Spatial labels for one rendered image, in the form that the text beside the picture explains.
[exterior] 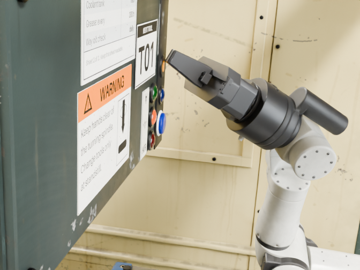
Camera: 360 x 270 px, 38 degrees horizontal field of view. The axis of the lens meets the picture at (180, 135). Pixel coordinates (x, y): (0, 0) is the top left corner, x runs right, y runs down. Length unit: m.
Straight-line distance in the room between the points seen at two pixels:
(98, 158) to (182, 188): 1.06
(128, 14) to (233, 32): 0.88
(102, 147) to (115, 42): 0.10
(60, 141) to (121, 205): 1.21
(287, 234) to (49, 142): 0.61
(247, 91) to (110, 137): 0.26
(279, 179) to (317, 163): 0.10
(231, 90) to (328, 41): 0.75
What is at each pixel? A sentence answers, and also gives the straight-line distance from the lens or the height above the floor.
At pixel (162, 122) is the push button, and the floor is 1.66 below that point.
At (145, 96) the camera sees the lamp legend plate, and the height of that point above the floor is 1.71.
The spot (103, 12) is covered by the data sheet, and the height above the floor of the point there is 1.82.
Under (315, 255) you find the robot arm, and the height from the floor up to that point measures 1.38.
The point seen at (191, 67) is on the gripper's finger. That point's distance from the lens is 0.71.
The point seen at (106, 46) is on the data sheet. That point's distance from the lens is 0.47.
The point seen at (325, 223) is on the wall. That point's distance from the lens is 1.55.
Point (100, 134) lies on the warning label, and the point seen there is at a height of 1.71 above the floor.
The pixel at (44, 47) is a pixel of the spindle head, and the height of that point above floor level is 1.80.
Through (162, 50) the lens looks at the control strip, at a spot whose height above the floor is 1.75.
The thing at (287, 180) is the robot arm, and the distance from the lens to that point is 0.87.
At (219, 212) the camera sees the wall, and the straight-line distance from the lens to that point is 1.55.
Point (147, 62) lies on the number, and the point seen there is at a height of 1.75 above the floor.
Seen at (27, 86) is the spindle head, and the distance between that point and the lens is 0.34.
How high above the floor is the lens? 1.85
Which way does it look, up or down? 17 degrees down
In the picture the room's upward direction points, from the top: 4 degrees clockwise
